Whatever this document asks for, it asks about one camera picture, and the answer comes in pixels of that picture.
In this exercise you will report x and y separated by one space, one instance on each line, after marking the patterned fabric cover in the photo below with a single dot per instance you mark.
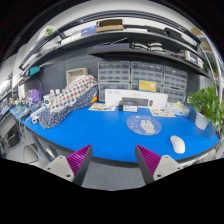
76 95

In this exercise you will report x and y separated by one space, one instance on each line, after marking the white woven basket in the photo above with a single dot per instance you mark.
71 75

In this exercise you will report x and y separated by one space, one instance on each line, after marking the purple bag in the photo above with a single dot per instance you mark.
33 96

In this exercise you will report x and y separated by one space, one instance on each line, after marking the illustrated paper sheet left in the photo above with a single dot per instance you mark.
102 107

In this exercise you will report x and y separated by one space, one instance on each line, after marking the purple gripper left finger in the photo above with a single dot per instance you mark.
73 167

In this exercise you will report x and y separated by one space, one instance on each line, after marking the small black label stand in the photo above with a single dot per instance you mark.
127 108

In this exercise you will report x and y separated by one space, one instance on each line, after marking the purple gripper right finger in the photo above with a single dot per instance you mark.
153 166

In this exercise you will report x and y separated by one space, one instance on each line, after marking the grey drawer organizer cabinet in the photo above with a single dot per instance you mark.
133 75

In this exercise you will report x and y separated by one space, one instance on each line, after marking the white computer mouse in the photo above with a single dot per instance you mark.
178 144

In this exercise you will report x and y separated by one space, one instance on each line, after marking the white keyboard box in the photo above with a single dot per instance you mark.
150 100

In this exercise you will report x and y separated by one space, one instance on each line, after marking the green potted plant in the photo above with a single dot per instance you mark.
207 103

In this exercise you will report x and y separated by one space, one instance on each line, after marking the blue desk mat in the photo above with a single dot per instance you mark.
111 139

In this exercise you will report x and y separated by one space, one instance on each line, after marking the illustrated paper sheet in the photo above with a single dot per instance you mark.
102 107
161 113

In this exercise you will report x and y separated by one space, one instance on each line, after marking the yellow card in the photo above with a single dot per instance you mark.
145 85

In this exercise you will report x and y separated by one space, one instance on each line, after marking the illustrated paper sheet right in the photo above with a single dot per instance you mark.
161 113

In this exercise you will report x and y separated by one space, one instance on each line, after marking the white tissue box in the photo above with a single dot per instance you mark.
178 109

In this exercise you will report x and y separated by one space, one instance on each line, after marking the dark metal shelf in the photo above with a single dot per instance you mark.
144 34

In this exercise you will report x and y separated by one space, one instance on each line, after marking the cardboard box on shelf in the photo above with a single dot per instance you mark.
110 25

